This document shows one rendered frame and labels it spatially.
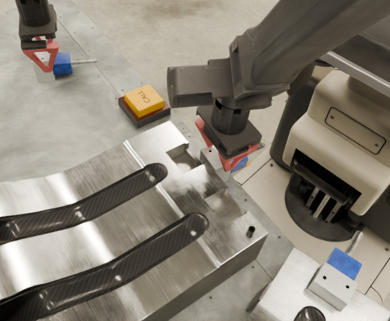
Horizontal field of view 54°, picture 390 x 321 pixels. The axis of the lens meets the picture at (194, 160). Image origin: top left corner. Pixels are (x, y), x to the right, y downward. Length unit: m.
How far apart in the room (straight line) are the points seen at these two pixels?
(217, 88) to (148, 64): 1.74
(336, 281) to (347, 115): 0.35
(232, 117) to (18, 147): 0.42
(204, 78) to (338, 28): 0.24
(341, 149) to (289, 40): 0.52
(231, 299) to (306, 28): 0.43
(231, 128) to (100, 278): 0.28
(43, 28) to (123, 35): 1.66
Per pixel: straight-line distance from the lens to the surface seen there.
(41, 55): 0.90
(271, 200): 1.34
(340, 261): 0.60
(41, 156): 0.77
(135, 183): 0.60
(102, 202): 0.59
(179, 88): 0.50
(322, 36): 0.31
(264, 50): 0.38
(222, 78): 0.51
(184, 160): 0.65
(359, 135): 0.82
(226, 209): 0.60
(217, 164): 0.66
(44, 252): 0.53
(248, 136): 0.60
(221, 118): 0.58
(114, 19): 2.61
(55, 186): 0.61
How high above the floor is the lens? 1.37
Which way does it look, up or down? 52 degrees down
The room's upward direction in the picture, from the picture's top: 7 degrees clockwise
